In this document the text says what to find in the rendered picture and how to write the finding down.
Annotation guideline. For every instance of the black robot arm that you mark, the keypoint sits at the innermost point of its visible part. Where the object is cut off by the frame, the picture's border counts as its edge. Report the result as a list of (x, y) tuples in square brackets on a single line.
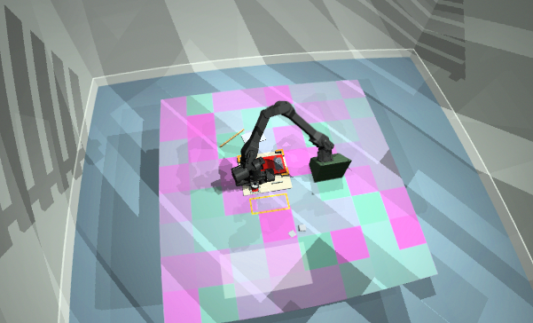
[(248, 161)]

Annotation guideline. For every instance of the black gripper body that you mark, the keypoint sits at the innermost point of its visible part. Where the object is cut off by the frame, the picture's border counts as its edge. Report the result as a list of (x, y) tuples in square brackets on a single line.
[(263, 175)]

